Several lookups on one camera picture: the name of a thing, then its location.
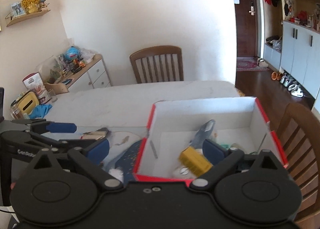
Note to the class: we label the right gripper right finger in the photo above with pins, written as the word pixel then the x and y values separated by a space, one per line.
pixel 225 162

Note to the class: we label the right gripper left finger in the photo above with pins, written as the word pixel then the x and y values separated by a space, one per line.
pixel 86 162

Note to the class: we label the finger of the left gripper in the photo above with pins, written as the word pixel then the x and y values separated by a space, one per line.
pixel 42 126
pixel 62 142

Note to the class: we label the silver foil snack packet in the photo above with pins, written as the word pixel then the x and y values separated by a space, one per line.
pixel 95 135

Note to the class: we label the blue cloth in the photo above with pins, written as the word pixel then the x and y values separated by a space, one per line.
pixel 40 111

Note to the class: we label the clear drinking glass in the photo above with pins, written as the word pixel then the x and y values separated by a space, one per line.
pixel 52 94

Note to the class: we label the red white cardboard box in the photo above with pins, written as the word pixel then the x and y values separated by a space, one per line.
pixel 173 126

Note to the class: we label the glass jar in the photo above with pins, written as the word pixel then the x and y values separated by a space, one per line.
pixel 16 112

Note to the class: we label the dark blue speckled mat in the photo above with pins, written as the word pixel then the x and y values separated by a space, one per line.
pixel 121 167

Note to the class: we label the yellow small box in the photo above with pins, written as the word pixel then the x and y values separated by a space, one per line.
pixel 194 161

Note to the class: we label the blue grey packet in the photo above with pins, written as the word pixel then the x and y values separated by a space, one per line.
pixel 206 131

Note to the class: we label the red white snack bag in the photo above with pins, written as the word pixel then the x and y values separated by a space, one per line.
pixel 34 83

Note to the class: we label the near wooden chair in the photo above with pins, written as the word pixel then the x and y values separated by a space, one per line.
pixel 298 132

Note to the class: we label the wooden chair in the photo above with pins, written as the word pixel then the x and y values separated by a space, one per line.
pixel 298 132
pixel 158 64

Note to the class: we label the white drawer sideboard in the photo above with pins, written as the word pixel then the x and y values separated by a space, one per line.
pixel 94 75

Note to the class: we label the blue globe toy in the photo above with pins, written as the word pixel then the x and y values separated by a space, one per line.
pixel 71 54

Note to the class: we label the patterned door rug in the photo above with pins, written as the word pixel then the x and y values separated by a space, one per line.
pixel 251 64

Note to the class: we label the far wooden chair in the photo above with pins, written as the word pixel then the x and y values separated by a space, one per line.
pixel 158 64

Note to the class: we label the brown entrance door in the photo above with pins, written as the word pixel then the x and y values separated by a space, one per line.
pixel 245 28

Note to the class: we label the wooden wall shelf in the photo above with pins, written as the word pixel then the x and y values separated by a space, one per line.
pixel 11 20

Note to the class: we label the white wall cabinet unit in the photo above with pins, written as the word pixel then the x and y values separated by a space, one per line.
pixel 291 46

